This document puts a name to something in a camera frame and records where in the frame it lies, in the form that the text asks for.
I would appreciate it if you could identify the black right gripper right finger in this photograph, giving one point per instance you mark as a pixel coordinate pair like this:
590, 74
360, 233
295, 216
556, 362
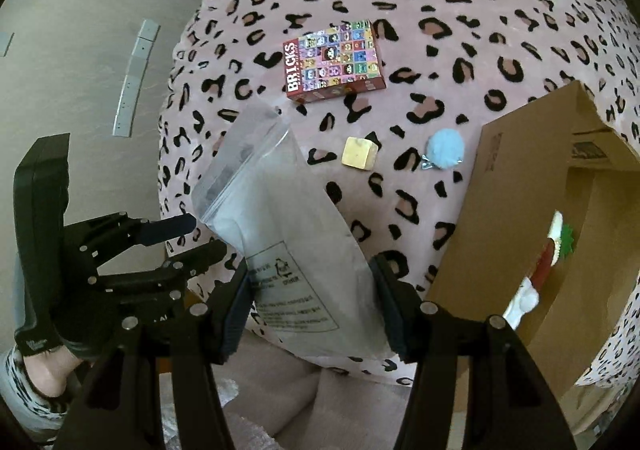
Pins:
415, 329

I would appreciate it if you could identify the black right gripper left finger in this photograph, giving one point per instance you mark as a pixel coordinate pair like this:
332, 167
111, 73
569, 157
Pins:
216, 326

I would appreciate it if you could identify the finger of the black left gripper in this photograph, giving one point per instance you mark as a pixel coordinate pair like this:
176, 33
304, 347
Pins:
173, 273
109, 236

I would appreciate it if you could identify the white zip pouch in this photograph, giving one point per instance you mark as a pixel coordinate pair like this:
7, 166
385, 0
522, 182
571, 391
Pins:
315, 289

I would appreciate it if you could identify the white towel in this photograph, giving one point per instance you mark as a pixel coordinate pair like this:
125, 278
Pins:
523, 302

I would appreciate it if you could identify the light blue pompom keychain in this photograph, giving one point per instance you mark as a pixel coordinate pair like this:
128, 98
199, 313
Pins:
444, 150

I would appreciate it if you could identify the yellow sponge cube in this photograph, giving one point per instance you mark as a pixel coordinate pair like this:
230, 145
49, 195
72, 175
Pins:
359, 153

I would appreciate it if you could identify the red bricks toy box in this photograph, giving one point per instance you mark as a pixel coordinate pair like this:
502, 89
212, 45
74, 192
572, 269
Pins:
332, 62

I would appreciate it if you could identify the white plush toy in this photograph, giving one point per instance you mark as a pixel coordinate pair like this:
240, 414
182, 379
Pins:
562, 238

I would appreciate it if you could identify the person's left hand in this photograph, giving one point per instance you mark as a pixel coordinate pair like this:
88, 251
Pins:
53, 373

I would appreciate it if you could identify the brown paper bag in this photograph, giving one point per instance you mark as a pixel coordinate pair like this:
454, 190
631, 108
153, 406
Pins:
551, 156

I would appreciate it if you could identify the pink leopard print blanket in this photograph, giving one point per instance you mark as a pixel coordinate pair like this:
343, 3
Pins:
447, 63

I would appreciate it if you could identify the grey wall cable duct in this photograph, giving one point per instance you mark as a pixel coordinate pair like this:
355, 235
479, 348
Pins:
131, 86

